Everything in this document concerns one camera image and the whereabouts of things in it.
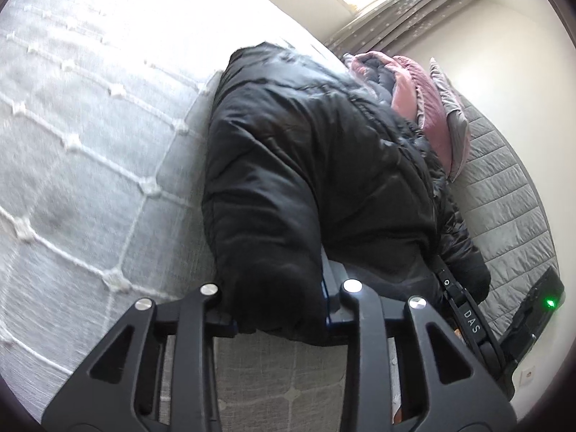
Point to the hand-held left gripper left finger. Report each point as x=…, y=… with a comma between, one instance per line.
x=198, y=312

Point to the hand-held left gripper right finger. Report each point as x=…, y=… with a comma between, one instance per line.
x=335, y=306

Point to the black quilted puffer jacket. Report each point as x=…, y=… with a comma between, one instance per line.
x=459, y=252

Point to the black padded jacket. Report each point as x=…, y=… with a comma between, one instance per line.
x=292, y=166

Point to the grey quilted headboard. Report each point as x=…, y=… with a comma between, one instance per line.
x=508, y=198

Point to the grey pillow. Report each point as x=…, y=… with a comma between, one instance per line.
x=459, y=135

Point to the pink folded quilt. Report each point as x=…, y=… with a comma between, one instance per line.
x=432, y=117

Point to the white textured bedspread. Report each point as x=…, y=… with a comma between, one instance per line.
x=90, y=99

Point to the grey curtain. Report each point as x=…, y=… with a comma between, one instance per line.
x=405, y=18

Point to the white wall outlet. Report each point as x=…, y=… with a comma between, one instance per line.
x=527, y=375

